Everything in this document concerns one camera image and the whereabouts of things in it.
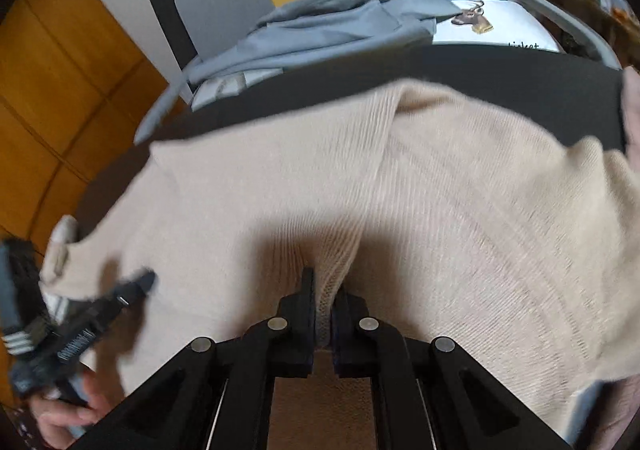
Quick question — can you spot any person's left hand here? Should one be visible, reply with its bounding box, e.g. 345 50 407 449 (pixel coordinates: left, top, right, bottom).
29 371 114 449

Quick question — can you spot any wooden wardrobe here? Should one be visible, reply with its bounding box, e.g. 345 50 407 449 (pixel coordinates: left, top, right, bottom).
0 0 187 381

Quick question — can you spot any beige knitted sweater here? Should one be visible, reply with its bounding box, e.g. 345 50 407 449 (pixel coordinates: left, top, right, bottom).
40 77 640 450

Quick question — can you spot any white printed cushion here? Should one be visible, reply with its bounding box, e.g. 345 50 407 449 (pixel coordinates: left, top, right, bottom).
430 0 562 53

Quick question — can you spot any grey chair armrest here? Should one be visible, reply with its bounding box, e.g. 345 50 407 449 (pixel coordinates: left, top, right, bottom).
134 74 187 145

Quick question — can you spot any white knitted sweater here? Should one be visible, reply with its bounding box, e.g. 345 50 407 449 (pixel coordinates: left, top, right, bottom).
40 215 81 325

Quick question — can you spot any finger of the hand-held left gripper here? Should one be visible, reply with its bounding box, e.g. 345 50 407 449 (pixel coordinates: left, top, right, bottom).
116 269 157 314

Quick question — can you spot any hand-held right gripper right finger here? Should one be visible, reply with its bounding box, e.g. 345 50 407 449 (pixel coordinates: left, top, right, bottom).
332 287 571 450

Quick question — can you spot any pink knitted sweater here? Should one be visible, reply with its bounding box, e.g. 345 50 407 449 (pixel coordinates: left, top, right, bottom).
620 67 640 155

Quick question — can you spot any grey garment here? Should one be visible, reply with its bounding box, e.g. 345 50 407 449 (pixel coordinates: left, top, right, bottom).
182 0 454 96

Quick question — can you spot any black rolled mat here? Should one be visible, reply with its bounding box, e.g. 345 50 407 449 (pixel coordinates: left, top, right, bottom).
146 0 199 71

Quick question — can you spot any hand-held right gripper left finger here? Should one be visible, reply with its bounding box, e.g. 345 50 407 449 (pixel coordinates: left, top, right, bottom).
82 267 317 450

